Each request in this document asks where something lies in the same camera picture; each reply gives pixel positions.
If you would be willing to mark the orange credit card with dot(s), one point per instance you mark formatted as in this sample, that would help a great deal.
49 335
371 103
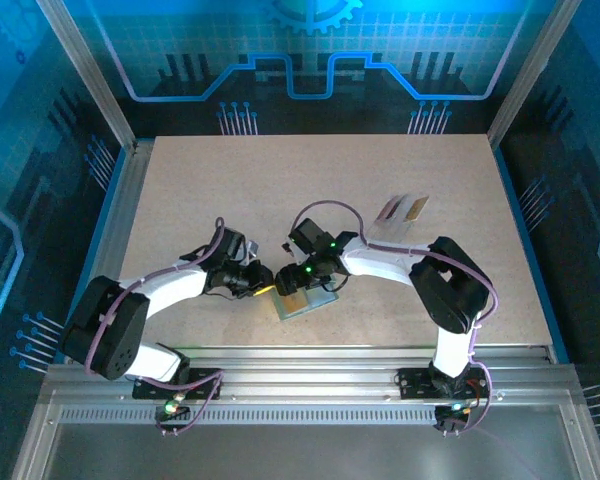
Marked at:
294 304

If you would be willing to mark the green card holder wallet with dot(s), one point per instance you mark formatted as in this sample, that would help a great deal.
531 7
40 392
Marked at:
325 299

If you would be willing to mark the clear acrylic card stand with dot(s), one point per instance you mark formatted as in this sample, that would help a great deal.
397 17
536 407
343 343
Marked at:
390 232

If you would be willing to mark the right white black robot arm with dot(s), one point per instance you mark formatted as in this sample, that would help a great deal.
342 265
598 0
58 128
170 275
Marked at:
450 295

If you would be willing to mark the red credit card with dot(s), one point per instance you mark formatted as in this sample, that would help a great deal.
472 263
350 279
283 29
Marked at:
387 210

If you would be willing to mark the gold credit card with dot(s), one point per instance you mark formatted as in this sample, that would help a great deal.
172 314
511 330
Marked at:
418 207

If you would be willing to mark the grey metal bottom panel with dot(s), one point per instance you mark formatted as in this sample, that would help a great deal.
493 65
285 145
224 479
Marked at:
305 455

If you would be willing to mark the aluminium front frame rail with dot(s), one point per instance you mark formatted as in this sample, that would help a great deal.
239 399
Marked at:
305 370

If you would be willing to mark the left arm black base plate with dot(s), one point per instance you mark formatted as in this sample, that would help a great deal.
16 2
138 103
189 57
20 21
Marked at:
200 387

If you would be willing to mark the aluminium side rail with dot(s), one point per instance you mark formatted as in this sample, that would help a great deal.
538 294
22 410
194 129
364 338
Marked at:
125 200

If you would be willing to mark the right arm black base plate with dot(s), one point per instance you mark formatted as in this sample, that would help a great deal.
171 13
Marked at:
415 385

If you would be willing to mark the black connector mount with LEDs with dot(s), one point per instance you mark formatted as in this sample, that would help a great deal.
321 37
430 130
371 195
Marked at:
172 425
447 425

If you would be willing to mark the aluminium corner post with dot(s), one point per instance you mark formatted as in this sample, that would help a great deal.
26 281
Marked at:
91 75
531 75

